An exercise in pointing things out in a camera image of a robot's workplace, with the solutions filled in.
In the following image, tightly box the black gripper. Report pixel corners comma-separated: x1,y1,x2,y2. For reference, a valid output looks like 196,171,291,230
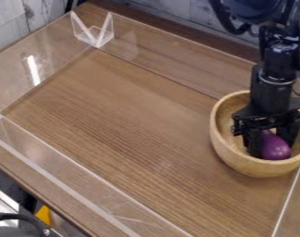
231,66,300,158

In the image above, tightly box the brown wooden bowl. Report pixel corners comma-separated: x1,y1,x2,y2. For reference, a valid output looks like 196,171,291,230
208,90,300,178

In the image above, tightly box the black cable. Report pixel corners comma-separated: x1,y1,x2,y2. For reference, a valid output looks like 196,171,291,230
0,212,45,237

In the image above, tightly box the purple toy eggplant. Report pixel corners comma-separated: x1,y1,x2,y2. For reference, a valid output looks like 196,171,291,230
259,130,291,160

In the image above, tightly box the yellow black device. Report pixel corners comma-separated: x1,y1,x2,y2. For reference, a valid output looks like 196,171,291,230
32,205,88,237

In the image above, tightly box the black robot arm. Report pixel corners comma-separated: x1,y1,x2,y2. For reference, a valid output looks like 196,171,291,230
208,0,300,160

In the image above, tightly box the clear acrylic corner bracket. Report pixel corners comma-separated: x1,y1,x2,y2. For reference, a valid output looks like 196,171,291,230
69,12,114,49

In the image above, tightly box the clear acrylic tray wall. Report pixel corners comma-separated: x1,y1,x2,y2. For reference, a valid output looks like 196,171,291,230
0,114,191,237

